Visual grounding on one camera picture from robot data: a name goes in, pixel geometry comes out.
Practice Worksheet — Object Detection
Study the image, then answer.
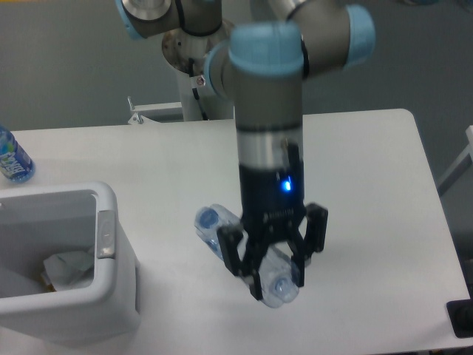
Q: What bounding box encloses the white pedestal foot bracket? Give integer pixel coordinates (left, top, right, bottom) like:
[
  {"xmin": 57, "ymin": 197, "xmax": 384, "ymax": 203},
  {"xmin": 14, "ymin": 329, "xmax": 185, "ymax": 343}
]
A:
[{"xmin": 127, "ymin": 96, "xmax": 183, "ymax": 125}]

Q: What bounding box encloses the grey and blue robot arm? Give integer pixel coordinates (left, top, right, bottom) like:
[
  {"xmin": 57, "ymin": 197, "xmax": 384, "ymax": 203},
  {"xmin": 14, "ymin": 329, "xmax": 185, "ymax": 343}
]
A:
[{"xmin": 116, "ymin": 1, "xmax": 375, "ymax": 300}]

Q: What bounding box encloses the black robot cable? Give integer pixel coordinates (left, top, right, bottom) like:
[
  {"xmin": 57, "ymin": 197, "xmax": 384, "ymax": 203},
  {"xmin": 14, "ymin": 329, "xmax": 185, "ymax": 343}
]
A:
[{"xmin": 187, "ymin": 57, "xmax": 209, "ymax": 121}]

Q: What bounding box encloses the clear plastic bottle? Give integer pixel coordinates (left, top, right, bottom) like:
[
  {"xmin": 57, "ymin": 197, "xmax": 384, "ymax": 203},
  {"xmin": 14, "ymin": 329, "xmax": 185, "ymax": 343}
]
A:
[{"xmin": 194, "ymin": 204, "xmax": 299, "ymax": 308}]

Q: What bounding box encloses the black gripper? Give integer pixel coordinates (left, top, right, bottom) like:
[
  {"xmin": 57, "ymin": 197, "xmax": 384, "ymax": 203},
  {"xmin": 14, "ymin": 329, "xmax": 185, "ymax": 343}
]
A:
[{"xmin": 217, "ymin": 142, "xmax": 328, "ymax": 300}]

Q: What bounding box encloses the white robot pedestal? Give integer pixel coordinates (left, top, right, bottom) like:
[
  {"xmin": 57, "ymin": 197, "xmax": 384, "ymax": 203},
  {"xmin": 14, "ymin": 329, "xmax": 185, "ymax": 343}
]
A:
[{"xmin": 162, "ymin": 21, "xmax": 234, "ymax": 121}]

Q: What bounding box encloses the black table corner clamp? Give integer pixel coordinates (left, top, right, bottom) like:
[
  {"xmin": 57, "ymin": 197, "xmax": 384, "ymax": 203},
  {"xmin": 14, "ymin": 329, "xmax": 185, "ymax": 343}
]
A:
[{"xmin": 446, "ymin": 299, "xmax": 472, "ymax": 339}]

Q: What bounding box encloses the white frame at right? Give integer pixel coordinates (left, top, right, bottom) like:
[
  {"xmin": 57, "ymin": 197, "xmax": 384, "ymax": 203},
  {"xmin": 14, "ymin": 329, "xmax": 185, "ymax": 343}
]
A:
[{"xmin": 437, "ymin": 126, "xmax": 472, "ymax": 197}]

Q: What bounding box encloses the white trash can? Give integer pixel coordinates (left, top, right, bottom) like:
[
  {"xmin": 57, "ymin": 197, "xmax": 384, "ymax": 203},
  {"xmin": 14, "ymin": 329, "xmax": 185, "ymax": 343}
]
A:
[{"xmin": 1, "ymin": 182, "xmax": 140, "ymax": 342}]

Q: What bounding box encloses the blue labelled water bottle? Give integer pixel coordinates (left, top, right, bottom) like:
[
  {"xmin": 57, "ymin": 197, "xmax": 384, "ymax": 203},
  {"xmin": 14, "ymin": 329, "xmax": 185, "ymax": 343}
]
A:
[{"xmin": 1, "ymin": 126, "xmax": 35, "ymax": 183}]

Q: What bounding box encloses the white plastic wrapper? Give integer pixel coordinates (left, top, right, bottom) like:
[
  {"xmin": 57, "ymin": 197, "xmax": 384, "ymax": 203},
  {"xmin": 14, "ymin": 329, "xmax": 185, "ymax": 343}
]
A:
[{"xmin": 41, "ymin": 246, "xmax": 95, "ymax": 292}]

